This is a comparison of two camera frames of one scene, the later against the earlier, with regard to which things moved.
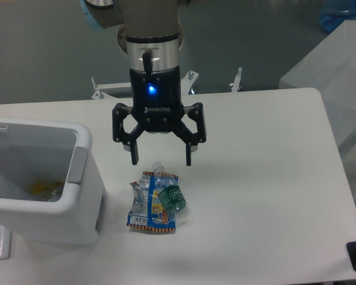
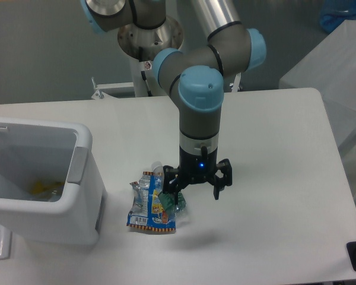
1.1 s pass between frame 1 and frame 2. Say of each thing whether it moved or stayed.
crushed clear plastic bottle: stayed
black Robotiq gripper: moved
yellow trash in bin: stayed
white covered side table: stayed
